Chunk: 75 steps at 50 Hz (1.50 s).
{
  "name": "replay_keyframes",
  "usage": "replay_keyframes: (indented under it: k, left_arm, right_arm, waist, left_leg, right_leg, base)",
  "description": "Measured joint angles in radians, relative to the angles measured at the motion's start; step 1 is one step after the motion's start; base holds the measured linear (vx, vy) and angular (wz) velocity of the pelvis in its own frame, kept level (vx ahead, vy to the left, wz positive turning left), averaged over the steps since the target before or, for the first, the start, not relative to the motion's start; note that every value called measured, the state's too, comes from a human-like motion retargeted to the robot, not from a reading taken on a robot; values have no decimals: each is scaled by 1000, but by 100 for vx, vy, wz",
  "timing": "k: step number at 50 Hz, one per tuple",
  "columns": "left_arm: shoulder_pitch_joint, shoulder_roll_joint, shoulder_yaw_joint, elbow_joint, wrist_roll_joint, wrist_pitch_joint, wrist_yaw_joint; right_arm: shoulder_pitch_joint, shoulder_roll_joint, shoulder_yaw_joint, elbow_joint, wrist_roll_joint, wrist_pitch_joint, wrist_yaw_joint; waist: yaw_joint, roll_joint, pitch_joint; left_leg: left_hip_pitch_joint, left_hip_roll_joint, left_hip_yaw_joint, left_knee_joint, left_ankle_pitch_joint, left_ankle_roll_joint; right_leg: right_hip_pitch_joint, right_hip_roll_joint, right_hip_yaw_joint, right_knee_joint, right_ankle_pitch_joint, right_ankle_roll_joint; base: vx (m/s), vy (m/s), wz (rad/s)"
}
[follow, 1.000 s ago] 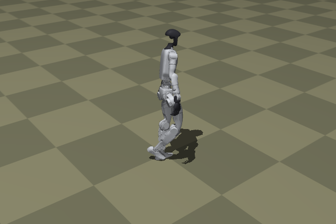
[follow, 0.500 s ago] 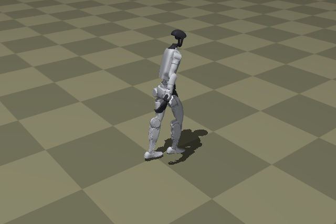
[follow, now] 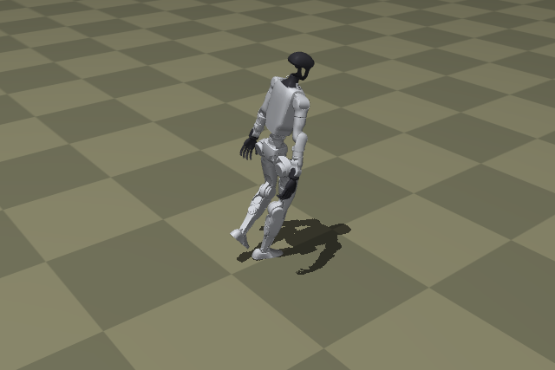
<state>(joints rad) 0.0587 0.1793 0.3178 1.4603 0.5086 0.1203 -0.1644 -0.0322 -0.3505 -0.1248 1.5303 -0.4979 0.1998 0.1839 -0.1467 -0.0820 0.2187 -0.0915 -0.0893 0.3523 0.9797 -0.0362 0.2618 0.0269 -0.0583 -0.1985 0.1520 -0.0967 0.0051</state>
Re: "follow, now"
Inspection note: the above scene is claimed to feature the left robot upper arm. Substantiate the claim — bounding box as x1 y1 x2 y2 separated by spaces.
261 76 283 114

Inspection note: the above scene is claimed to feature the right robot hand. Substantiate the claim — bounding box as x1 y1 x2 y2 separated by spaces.
276 168 299 200

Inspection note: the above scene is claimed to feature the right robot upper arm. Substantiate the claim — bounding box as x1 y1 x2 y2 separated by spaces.
292 94 310 143

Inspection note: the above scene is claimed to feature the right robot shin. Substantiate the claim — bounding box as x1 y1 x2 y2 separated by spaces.
260 207 287 253

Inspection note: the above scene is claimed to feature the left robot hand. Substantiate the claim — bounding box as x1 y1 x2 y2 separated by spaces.
240 129 258 160

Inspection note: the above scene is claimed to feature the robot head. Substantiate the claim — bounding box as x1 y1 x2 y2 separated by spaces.
281 52 314 88

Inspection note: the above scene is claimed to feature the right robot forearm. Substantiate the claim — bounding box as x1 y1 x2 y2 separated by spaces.
290 133 308 177

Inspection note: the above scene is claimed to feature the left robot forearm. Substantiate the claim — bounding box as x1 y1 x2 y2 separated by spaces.
252 106 266 138

